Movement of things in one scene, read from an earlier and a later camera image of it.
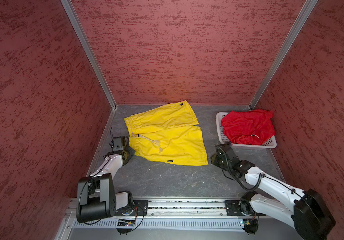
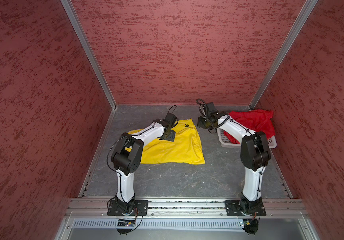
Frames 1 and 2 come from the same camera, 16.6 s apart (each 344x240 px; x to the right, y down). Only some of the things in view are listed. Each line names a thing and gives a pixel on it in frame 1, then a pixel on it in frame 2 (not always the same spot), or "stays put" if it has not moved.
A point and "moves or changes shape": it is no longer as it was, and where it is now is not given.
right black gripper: [215, 158] → [199, 123]
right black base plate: [232, 208] stays put
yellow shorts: [169, 133] moves or changes shape
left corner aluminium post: [80, 31] stays put
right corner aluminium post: [279, 62] stays put
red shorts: [249, 127] stays put
